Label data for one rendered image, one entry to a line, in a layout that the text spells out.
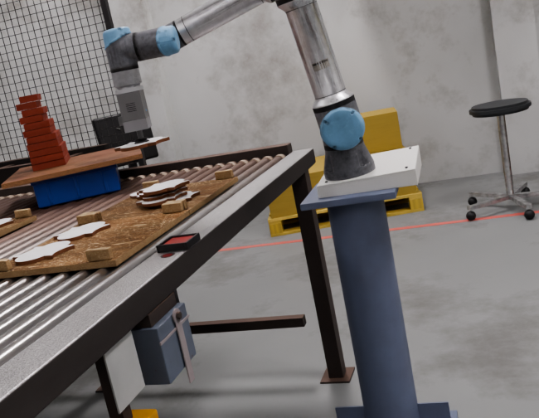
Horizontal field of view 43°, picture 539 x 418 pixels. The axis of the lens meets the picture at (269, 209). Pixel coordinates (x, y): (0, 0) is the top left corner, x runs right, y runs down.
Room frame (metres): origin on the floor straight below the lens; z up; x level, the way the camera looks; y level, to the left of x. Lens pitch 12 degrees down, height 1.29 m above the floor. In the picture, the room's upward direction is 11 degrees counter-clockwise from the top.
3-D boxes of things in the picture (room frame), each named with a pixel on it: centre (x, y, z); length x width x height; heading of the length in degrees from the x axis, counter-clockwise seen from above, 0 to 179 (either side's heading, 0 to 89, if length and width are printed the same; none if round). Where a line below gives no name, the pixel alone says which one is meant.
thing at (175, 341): (1.34, 0.28, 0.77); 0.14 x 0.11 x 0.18; 161
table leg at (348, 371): (2.57, -0.14, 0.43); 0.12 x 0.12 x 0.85; 71
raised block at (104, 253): (1.47, 0.38, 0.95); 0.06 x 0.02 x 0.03; 71
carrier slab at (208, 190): (2.08, 0.31, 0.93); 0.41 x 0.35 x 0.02; 161
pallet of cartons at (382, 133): (5.27, -0.57, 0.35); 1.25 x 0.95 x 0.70; 73
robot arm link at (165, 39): (1.91, 0.20, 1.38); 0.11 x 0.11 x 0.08; 85
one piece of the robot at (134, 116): (1.90, 0.32, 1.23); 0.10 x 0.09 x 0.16; 90
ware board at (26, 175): (2.72, 0.70, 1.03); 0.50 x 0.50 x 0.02; 10
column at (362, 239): (2.01, -0.25, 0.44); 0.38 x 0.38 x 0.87; 73
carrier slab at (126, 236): (1.69, 0.45, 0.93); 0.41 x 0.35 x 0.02; 161
